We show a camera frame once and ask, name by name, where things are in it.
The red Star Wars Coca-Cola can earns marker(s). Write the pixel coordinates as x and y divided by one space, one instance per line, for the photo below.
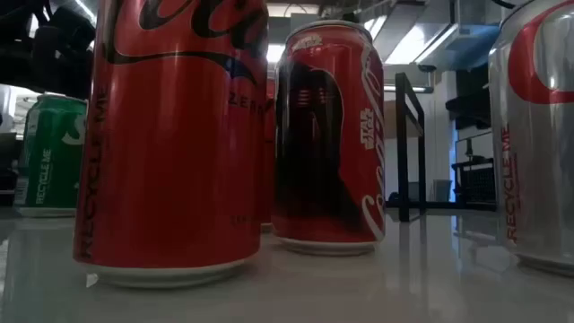
329 134

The red Coke Zero can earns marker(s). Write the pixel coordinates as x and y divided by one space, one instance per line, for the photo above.
170 157

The green Sprite can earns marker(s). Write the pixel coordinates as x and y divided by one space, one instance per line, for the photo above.
49 157

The silver Diet Coke can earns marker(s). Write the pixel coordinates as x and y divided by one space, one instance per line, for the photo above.
538 179

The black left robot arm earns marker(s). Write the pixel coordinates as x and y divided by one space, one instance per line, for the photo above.
45 54

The ceiling light panel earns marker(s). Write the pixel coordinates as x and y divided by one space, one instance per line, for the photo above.
275 53

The grey trash bin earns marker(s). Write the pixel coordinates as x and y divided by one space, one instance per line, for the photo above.
442 190

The black mesh cart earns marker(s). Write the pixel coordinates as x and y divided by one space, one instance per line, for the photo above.
480 184

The wooden shelf black metal frame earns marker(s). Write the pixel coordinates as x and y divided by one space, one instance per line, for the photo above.
402 157

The black metal table frame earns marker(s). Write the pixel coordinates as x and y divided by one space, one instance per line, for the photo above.
448 206

